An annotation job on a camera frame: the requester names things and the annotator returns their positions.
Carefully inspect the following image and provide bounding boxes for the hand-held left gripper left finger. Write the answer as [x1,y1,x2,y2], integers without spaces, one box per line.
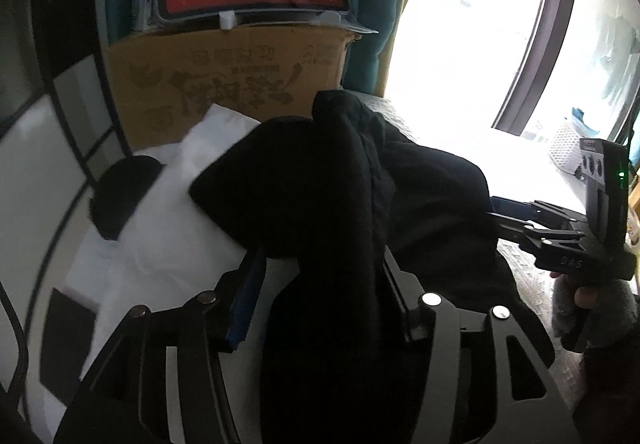
[52,249,268,444]

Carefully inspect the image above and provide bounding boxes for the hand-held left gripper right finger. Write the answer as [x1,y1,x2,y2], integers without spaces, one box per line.
[382,249,583,444]

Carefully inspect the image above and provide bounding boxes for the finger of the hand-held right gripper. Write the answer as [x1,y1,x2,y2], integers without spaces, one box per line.
[490,196,587,225]
[485,211,587,252]

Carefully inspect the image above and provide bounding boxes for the black t-shirt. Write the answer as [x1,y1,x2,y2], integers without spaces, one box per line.
[189,90,556,444]

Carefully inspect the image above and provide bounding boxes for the person's right forearm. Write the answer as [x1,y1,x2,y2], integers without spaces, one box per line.
[572,334,640,444]

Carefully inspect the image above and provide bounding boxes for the hanging light blue clothes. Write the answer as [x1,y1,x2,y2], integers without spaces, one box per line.
[597,14,640,104]

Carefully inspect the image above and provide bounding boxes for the person's right hand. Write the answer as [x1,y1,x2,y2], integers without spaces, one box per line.
[549,271,640,352]

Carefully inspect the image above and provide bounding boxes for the white perforated basket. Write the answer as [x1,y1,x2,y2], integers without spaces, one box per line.
[547,116,591,175]

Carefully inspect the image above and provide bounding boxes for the white folded cloth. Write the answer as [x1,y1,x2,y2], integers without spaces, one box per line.
[55,102,301,425]

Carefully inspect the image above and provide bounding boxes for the dark cloth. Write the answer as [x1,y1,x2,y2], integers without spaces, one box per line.
[89,155,166,241]

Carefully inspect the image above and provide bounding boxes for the black flat object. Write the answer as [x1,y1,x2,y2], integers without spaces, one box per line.
[39,288,97,407]

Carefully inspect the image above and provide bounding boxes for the brown cardboard box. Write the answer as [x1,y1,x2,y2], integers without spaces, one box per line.
[107,21,363,157]

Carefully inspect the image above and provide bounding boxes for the dark window frame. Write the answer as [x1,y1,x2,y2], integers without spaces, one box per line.
[492,0,583,135]

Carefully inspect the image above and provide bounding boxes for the black cable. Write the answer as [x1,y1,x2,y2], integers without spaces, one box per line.
[0,281,31,420]

